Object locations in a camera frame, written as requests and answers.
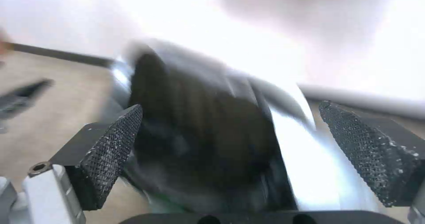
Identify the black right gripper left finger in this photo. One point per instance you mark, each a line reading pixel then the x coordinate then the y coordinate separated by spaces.
pixel 99 154

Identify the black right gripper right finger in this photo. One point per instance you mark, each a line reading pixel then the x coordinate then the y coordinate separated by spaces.
pixel 368 156

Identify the dark blurred floor object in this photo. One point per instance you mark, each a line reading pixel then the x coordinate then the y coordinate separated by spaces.
pixel 23 94

